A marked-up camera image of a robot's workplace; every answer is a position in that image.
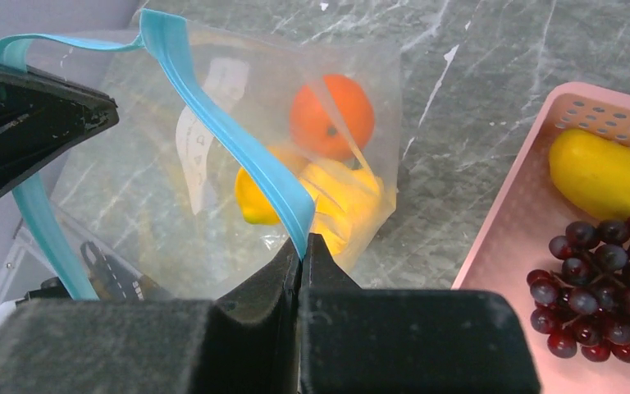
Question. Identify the pink perforated plastic basket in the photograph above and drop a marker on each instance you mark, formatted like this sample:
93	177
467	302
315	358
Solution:
528	211

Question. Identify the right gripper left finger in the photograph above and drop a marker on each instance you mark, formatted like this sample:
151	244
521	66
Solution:
239	343

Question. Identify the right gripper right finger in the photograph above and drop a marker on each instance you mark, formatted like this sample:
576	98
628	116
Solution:
357	340

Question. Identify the clear zip bag blue zipper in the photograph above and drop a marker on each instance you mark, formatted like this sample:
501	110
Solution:
149	203

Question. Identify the yellow lemon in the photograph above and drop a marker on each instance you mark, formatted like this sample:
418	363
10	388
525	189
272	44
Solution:
253	204

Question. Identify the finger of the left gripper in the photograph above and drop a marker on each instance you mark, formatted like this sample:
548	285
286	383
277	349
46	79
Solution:
41	117

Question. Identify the yellow mango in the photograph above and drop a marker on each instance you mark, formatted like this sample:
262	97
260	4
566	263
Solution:
592	173

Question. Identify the dark red grape bunch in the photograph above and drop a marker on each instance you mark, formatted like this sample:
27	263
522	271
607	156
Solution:
584	307

